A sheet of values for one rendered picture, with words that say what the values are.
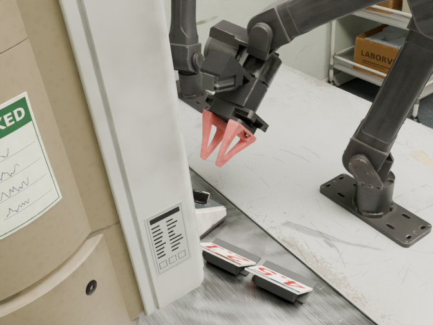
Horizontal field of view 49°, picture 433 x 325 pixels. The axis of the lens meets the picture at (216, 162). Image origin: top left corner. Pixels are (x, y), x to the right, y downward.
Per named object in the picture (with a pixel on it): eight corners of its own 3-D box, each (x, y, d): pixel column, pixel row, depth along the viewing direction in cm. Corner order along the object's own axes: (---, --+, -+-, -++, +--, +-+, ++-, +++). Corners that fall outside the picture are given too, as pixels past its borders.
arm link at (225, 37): (195, 69, 82) (204, 2, 74) (220, 49, 88) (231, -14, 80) (255, 96, 79) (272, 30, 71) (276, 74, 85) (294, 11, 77)
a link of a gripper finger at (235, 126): (217, 164, 74) (245, 111, 75) (185, 149, 79) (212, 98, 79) (237, 177, 80) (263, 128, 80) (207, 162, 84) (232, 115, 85)
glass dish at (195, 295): (213, 295, 73) (212, 285, 72) (180, 311, 72) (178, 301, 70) (197, 272, 77) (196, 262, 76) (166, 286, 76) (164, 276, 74)
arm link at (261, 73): (226, 70, 79) (245, 33, 79) (232, 82, 84) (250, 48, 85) (263, 87, 77) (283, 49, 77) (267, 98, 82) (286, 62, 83)
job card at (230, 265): (216, 238, 83) (214, 221, 81) (261, 258, 79) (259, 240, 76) (194, 261, 79) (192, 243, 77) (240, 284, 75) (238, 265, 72)
